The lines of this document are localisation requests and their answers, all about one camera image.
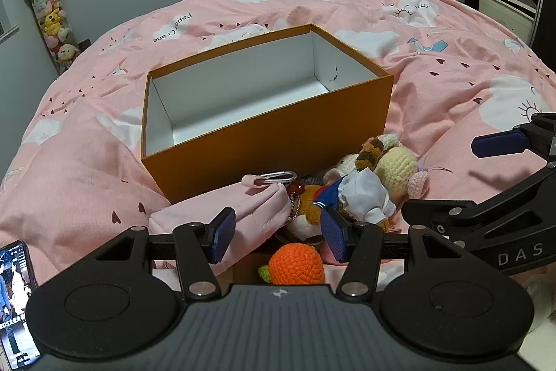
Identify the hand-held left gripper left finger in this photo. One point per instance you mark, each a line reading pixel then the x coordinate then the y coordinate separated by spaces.
pixel 223 234

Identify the cream crochet bunny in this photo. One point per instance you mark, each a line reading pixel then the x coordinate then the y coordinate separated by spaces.
pixel 397 169

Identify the white storage box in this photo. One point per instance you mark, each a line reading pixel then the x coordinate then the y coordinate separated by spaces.
pixel 506 12

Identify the pink pompom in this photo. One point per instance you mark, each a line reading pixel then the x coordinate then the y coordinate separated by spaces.
pixel 328 253

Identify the yellow plush doll blue outfit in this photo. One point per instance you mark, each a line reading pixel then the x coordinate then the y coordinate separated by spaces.
pixel 362 193

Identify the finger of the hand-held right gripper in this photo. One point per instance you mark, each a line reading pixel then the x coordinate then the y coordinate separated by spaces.
pixel 473 219
pixel 499 144

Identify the orange crochet fruit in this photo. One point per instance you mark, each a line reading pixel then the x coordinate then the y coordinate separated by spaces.
pixel 297 264

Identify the smartphone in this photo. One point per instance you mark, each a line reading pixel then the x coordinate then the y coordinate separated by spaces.
pixel 15 301

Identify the clear tube of plush toys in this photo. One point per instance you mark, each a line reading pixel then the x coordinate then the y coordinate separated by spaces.
pixel 54 27

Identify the pink printed duvet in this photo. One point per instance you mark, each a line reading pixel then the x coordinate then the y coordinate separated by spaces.
pixel 87 136

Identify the pink fabric pouch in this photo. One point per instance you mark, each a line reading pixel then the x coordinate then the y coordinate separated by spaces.
pixel 252 208

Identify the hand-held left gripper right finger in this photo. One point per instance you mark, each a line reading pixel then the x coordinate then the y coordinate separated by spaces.
pixel 336 236

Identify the white cardboard box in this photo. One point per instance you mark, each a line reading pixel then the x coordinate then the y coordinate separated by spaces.
pixel 269 153

